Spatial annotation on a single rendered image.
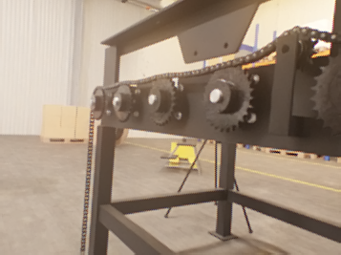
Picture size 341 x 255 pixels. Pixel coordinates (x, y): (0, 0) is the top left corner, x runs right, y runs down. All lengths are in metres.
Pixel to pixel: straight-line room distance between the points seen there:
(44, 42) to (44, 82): 1.41
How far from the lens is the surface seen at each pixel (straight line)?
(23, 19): 11.30
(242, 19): 0.82
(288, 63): 0.59
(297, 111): 0.65
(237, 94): 0.68
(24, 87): 10.91
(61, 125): 8.26
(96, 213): 1.53
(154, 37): 1.19
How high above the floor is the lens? 0.79
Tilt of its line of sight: 1 degrees down
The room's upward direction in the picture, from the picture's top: 4 degrees clockwise
